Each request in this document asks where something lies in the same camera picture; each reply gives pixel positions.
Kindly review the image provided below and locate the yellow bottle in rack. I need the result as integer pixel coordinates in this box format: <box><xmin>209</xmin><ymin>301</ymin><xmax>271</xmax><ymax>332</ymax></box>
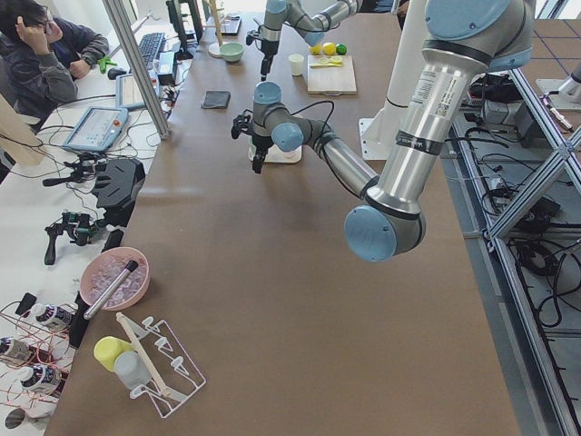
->
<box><xmin>94</xmin><ymin>336</ymin><xmax>133</xmax><ymax>372</ymax></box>

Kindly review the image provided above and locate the black keyboard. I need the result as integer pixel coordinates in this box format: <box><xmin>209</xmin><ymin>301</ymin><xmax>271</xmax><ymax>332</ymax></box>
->
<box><xmin>138</xmin><ymin>32</ymin><xmax>165</xmax><ymax>64</ymax></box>

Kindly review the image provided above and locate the folded grey cloth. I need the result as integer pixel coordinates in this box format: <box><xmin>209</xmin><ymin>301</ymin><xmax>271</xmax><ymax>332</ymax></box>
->
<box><xmin>202</xmin><ymin>90</ymin><xmax>231</xmax><ymax>109</ymax></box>

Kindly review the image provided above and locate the mint green bowl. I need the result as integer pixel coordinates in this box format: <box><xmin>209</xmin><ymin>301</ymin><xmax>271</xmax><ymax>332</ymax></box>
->
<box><xmin>220</xmin><ymin>42</ymin><xmax>244</xmax><ymax>63</ymax></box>

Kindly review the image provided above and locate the green lime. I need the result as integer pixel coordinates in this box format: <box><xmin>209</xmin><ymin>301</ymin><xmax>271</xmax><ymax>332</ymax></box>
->
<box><xmin>336</xmin><ymin>44</ymin><xmax>348</xmax><ymax>55</ymax></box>

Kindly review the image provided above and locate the seated person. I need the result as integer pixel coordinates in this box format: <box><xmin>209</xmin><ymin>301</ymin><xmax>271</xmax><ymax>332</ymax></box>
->
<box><xmin>1</xmin><ymin>1</ymin><xmax>109</xmax><ymax>126</ymax></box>

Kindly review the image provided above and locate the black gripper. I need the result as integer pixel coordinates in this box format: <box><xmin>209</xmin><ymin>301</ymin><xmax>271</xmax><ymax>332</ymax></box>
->
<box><xmin>260</xmin><ymin>39</ymin><xmax>278</xmax><ymax>82</ymax></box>
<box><xmin>251</xmin><ymin>134</ymin><xmax>272</xmax><ymax>173</ymax></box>

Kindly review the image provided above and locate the pale yellow cup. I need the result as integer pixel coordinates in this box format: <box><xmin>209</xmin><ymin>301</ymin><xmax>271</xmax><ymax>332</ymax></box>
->
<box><xmin>288</xmin><ymin>54</ymin><xmax>305</xmax><ymax>76</ymax></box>

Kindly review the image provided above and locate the bamboo cutting board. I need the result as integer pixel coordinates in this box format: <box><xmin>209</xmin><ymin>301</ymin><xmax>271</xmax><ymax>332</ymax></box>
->
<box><xmin>307</xmin><ymin>54</ymin><xmax>357</xmax><ymax>95</ymax></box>

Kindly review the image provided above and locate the steel rod in bowl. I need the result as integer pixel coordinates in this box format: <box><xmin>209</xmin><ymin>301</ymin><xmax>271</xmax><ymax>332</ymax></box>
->
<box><xmin>83</xmin><ymin>260</ymin><xmax>139</xmax><ymax>321</ymax></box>

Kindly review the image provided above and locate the grey bottle in rack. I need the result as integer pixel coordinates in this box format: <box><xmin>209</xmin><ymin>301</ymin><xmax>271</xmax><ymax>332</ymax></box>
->
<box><xmin>113</xmin><ymin>351</ymin><xmax>153</xmax><ymax>390</ymax></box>

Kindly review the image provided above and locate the wooden cup stand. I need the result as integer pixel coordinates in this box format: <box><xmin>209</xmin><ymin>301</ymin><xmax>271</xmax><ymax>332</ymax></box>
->
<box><xmin>203</xmin><ymin>0</ymin><xmax>233</xmax><ymax>58</ymax></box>

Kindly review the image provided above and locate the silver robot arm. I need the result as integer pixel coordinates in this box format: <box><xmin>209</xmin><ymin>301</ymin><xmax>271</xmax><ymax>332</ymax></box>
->
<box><xmin>253</xmin><ymin>0</ymin><xmax>364</xmax><ymax>82</ymax></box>
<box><xmin>250</xmin><ymin>1</ymin><xmax>536</xmax><ymax>262</ymax></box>

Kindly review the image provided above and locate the white dish rack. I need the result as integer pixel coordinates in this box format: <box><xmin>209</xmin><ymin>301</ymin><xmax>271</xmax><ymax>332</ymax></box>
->
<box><xmin>116</xmin><ymin>312</ymin><xmax>207</xmax><ymax>419</ymax></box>

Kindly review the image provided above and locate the blue teach pendant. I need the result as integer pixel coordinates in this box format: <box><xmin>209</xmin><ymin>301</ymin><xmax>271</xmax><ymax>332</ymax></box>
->
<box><xmin>63</xmin><ymin>107</ymin><xmax>129</xmax><ymax>153</ymax></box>
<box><xmin>115</xmin><ymin>74</ymin><xmax>146</xmax><ymax>111</ymax></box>

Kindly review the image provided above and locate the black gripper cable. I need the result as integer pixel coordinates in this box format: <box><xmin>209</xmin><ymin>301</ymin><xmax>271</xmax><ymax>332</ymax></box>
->
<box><xmin>290</xmin><ymin>100</ymin><xmax>337</xmax><ymax>137</ymax></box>

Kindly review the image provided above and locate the yellow plastic knife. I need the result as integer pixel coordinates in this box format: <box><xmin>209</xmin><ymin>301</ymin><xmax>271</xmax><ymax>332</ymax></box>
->
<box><xmin>309</xmin><ymin>63</ymin><xmax>343</xmax><ymax>68</ymax></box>

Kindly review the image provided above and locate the upper whole yellow lemon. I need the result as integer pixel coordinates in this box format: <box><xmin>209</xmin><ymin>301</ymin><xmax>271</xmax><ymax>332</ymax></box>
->
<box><xmin>321</xmin><ymin>42</ymin><xmax>337</xmax><ymax>56</ymax></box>

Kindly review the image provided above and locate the cream rabbit serving tray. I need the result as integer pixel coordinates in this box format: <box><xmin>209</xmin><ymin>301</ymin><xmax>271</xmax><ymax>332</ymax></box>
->
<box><xmin>248</xmin><ymin>138</ymin><xmax>302</xmax><ymax>164</ymax></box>

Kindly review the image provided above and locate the pink mixing bowl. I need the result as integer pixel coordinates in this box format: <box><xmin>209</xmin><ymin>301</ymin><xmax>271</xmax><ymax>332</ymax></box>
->
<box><xmin>80</xmin><ymin>247</ymin><xmax>151</xmax><ymax>312</ymax></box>

